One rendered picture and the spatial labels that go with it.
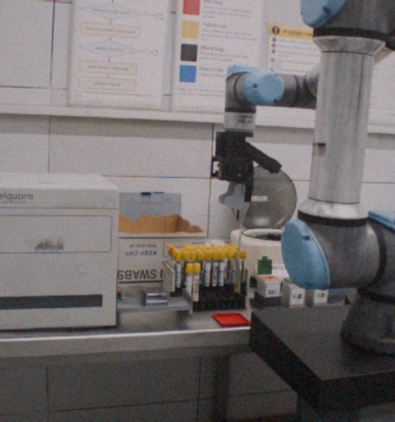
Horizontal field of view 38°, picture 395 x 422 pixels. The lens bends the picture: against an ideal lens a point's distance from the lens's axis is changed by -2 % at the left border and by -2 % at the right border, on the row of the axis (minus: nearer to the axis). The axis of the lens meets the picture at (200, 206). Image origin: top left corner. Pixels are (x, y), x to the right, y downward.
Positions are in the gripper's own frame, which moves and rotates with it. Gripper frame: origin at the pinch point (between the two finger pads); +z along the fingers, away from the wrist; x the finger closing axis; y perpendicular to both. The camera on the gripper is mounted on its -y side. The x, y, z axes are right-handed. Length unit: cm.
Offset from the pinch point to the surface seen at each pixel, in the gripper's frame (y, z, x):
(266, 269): -6.5, 13.2, 2.2
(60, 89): 39, -30, -52
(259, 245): -12.7, 11.2, -16.0
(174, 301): 18.3, 18.1, 8.9
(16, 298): 53, 15, 12
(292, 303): -12.0, 20.6, 7.2
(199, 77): -4, -36, -50
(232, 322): 6.4, 21.8, 14.0
